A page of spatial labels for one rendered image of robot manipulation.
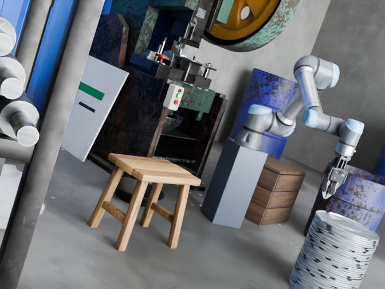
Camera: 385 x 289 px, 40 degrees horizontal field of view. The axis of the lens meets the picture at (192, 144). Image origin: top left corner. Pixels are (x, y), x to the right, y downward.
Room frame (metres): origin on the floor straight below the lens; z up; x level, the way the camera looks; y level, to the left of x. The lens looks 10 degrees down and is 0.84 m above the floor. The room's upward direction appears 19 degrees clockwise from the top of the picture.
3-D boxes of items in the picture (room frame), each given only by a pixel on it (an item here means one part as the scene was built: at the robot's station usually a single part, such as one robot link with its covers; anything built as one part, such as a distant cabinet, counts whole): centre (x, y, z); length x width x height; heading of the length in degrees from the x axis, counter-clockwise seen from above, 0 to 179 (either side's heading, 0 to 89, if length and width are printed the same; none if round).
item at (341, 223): (2.27, -0.76, 0.34); 0.29 x 0.29 x 0.01
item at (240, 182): (2.87, -0.29, 0.23); 0.18 x 0.18 x 0.45; 25
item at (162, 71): (2.94, 0.31, 0.62); 0.10 x 0.06 x 0.20; 139
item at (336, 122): (2.35, -0.58, 0.73); 0.11 x 0.11 x 0.08; 18
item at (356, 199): (3.16, -1.03, 0.24); 0.42 x 0.42 x 0.48
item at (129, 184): (2.68, 0.20, 0.04); 0.30 x 0.30 x 0.07
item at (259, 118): (2.87, -0.29, 0.62); 0.13 x 0.12 x 0.14; 108
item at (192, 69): (3.21, 0.15, 0.72); 0.25 x 0.14 x 0.14; 49
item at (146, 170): (2.17, 0.11, 0.16); 0.34 x 0.24 x 0.34; 138
